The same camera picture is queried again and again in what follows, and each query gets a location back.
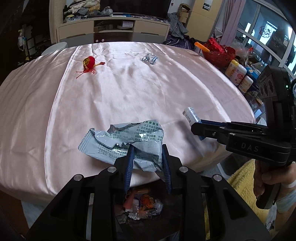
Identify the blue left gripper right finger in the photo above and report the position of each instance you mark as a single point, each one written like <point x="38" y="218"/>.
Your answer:
<point x="166" y="168"/>

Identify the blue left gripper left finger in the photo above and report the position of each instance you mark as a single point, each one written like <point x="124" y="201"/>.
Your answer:
<point x="129" y="160"/>

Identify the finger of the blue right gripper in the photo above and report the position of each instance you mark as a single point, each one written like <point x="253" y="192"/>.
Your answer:
<point x="214" y="129"/>

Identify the grey-blue snack packet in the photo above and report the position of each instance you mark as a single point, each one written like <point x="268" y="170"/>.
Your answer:
<point x="146" y="137"/>

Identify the small white blue box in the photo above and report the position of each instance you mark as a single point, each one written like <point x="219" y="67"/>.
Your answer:
<point x="191" y="116"/>

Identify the red orange wrapper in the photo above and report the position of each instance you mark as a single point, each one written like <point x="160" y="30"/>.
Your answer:
<point x="146" y="201"/>

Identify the clear plastic bag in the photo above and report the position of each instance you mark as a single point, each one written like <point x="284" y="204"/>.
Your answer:
<point x="157" y="207"/>

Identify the pink plastic horn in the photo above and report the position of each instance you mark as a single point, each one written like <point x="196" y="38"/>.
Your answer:
<point x="130" y="196"/>

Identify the silver foil wrapper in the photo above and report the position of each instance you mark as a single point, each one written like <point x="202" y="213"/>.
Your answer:
<point x="134" y="213"/>

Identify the black trash bin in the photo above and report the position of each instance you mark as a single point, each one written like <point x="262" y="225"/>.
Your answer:
<point x="148" y="212"/>

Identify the person's right hand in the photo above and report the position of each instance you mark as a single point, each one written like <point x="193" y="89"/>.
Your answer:
<point x="285" y="177"/>

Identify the white yellow label bottle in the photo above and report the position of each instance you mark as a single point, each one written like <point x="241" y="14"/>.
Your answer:
<point x="245" y="84"/>

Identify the yellow fuzzy blanket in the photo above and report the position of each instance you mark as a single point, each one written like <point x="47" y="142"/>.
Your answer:
<point x="231" y="213"/>

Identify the white red label bottle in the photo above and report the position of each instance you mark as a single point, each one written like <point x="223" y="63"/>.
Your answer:
<point x="238" y="75"/>

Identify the white supplement bottle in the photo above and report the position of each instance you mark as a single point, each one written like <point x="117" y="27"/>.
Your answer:
<point x="231" y="68"/>

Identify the orange stick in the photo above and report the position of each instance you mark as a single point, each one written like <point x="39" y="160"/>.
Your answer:
<point x="202" y="47"/>

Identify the purple bag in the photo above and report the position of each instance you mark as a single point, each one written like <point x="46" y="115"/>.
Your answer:
<point x="185" y="43"/>

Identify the white blue paper scraps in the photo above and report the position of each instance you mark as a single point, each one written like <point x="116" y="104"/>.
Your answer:
<point x="150" y="58"/>

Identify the pink satin tablecloth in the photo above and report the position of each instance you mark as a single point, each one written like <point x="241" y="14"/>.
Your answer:
<point x="46" y="111"/>

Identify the red ball ornament with tassel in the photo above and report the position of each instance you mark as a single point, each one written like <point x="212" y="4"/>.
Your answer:
<point x="89" y="64"/>

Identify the pink curtain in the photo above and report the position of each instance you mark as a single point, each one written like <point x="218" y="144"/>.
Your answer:
<point x="232" y="23"/>

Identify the black television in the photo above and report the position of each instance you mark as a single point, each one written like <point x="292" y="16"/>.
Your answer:
<point x="156" y="8"/>

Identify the beige tv cabinet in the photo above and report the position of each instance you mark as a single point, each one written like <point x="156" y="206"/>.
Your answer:
<point x="104" y="28"/>

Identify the white stool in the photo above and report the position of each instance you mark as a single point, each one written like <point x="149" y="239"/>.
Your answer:
<point x="55" y="47"/>

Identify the pile of clothes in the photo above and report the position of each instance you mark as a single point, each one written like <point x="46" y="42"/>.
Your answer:
<point x="79" y="10"/>

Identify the red wire basket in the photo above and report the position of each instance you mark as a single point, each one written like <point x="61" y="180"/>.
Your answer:
<point x="218" y="55"/>

